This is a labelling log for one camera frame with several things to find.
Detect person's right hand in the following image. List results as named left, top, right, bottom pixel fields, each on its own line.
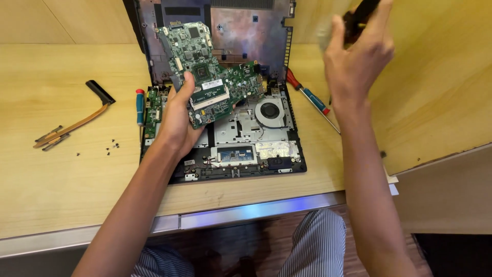
left=323, top=0, right=396, bottom=111

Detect person's left hand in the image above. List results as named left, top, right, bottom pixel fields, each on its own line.
left=157, top=71, right=211, bottom=157

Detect black handled brush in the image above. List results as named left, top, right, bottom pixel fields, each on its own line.
left=319, top=0, right=382, bottom=51

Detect green laptop motherboard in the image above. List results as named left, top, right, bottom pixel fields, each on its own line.
left=155, top=21, right=266, bottom=130

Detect small green daughter board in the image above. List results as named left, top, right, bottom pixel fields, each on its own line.
left=144, top=87, right=163, bottom=141

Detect blue screwdriver with red cap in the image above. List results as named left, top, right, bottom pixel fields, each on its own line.
left=135, top=89, right=146, bottom=149

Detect red and blue screwdriver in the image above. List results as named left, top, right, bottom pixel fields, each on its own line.
left=286, top=68, right=342, bottom=135

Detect blue touchpad circuit board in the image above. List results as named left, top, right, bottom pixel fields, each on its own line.
left=211, top=145, right=258, bottom=167

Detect black laptop base chassis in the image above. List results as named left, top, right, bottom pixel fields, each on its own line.
left=139, top=82, right=308, bottom=185

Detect black laptop cooling fan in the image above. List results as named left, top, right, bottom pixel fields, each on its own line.
left=254, top=98, right=287, bottom=128

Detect copper heat pipe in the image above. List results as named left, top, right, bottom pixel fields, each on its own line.
left=33, top=80, right=116, bottom=152

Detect silver foil shield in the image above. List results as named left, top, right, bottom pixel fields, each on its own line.
left=255, top=140, right=301, bottom=161

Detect black laptop speaker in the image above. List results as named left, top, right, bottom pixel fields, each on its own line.
left=267, top=156, right=293, bottom=171

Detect dark laptop bottom cover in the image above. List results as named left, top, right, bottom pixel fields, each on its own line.
left=123, top=0, right=297, bottom=88

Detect white paper sheets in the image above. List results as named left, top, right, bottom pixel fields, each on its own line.
left=384, top=165, right=399, bottom=196

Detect striped trousers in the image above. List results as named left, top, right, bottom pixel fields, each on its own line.
left=132, top=209, right=347, bottom=277

